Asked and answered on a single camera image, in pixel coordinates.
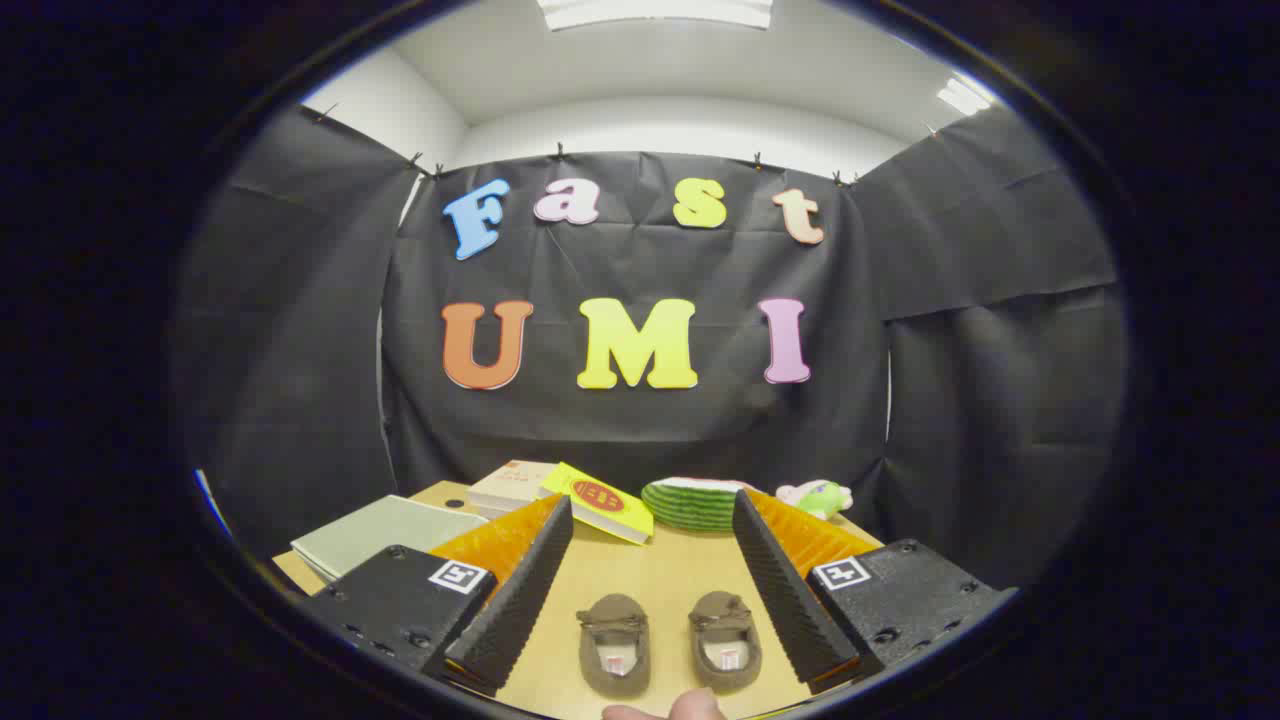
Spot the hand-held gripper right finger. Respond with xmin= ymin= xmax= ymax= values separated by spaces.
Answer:
xmin=731 ymin=488 xmax=1019 ymax=695

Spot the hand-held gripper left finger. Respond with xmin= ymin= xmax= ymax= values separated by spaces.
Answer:
xmin=298 ymin=493 xmax=576 ymax=696

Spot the brown fuzzy shoe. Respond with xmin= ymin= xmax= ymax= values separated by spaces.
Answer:
xmin=576 ymin=593 xmax=653 ymax=699
xmin=688 ymin=590 xmax=763 ymax=693

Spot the pale green fabric storage box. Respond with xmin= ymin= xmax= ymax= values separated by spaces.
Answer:
xmin=290 ymin=494 xmax=489 ymax=584

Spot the pink and green plush toy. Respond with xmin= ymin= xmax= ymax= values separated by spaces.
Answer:
xmin=775 ymin=479 xmax=854 ymax=521

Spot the beige cover book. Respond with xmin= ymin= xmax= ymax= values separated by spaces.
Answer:
xmin=468 ymin=459 xmax=561 ymax=506

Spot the yellow book with red seal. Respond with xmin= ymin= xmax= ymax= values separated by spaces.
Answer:
xmin=540 ymin=461 xmax=655 ymax=546

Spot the watermelon slice plush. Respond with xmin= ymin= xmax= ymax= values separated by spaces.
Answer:
xmin=641 ymin=476 xmax=757 ymax=533

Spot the black backdrop cloth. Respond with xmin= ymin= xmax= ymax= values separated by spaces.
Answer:
xmin=170 ymin=105 xmax=1131 ymax=591

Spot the ceiling light panel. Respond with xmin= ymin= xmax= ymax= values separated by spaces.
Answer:
xmin=537 ymin=0 xmax=774 ymax=32
xmin=936 ymin=77 xmax=993 ymax=117

